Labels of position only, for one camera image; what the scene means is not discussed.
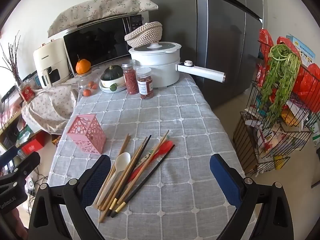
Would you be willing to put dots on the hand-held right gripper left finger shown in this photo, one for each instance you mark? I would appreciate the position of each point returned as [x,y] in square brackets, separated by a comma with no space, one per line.
[96,177]

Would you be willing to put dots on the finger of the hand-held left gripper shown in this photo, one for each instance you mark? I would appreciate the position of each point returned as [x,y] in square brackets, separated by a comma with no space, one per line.
[27,162]
[10,153]

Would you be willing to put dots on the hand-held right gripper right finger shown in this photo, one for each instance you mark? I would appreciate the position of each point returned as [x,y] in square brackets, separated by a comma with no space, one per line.
[225,180]

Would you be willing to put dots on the white plastic spoon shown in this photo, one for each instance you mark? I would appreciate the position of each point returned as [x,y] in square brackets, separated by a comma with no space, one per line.
[122,160]

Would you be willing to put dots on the pink perforated utensil holder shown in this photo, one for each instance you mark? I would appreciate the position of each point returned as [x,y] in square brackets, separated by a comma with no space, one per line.
[86,135]

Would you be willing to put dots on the black chopstick with gold band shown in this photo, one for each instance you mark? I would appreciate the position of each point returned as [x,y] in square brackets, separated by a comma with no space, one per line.
[150,173]
[140,154]

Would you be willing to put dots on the red cardboard box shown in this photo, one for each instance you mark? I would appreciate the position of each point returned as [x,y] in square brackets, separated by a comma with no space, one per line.
[33,146]

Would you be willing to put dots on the small-flower print cloth cover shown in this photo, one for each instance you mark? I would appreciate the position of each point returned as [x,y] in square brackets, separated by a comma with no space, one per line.
[50,107]

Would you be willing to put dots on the red plastic spoon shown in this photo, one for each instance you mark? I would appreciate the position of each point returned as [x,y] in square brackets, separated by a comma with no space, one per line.
[163,147]

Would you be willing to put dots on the painted wooden chopstick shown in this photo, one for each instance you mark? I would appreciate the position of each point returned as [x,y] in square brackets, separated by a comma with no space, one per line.
[165,138]
[162,137]

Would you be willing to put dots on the small orange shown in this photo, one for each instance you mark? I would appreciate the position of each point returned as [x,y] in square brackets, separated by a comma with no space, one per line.
[92,85]
[86,92]

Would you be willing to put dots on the dried bare branches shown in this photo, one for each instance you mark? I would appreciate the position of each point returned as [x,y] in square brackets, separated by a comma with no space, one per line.
[11,62]

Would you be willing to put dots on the green lime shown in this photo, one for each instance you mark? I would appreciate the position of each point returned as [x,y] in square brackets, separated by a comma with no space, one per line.
[113,87]

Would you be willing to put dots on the white ceramic dish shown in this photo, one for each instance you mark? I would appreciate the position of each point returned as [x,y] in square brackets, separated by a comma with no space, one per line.
[106,85]

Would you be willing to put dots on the clear glass stand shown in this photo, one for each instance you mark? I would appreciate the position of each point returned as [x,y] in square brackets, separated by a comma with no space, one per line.
[83,80]

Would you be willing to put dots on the cream air fryer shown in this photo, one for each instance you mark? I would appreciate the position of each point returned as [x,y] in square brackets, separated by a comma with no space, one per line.
[48,60]

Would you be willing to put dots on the jar of red goji berries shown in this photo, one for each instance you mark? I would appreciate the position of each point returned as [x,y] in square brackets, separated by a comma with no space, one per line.
[131,80]

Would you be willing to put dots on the red label jar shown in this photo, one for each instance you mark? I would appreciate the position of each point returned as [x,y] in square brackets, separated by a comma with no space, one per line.
[145,85]

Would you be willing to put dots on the dark green squash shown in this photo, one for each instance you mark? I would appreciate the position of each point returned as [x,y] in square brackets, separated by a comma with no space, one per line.
[112,73]

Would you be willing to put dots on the large orange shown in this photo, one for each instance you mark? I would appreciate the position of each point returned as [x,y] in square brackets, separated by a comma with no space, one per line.
[83,66]

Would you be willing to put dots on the bunch of green vegetables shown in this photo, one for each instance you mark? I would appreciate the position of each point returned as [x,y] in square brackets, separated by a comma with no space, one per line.
[277,80]

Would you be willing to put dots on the red plastic bag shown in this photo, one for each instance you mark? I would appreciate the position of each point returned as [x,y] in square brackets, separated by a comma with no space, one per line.
[306,82]
[266,41]

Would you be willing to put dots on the black microwave oven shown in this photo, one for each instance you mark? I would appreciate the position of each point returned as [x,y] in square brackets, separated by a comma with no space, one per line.
[100,45]

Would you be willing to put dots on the dark grey refrigerator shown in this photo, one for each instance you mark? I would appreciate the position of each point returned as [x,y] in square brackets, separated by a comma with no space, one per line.
[220,42]

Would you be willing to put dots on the floral cloth microwave cover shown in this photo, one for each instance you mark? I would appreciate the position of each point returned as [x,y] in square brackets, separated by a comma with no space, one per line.
[100,8]

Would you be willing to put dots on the wall poster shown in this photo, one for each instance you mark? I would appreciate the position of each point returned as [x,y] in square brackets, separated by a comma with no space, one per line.
[303,52]

